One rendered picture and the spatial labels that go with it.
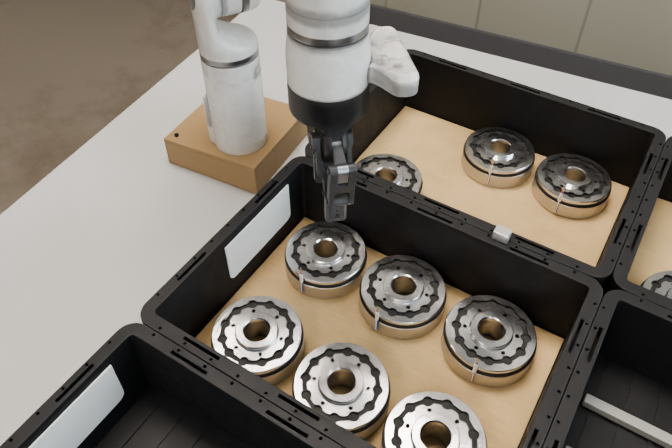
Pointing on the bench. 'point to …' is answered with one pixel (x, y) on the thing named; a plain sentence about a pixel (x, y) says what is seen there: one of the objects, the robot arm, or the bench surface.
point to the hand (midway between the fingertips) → (329, 189)
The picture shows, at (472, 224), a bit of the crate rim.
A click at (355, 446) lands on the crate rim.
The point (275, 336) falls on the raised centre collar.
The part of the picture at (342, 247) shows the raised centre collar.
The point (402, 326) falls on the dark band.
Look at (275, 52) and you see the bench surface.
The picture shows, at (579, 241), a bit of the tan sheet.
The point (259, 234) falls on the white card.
